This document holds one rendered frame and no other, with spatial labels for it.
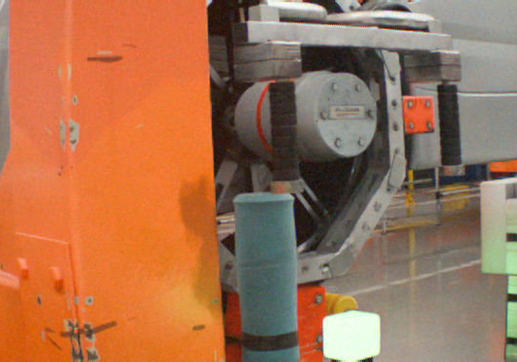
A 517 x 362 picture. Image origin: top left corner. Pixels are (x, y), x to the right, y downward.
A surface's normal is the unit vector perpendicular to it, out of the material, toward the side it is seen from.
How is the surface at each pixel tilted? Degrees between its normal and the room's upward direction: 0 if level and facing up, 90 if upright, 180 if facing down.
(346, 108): 90
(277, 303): 93
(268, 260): 90
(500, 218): 90
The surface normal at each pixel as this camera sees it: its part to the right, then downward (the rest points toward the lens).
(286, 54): 0.59, 0.01
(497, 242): -0.77, 0.07
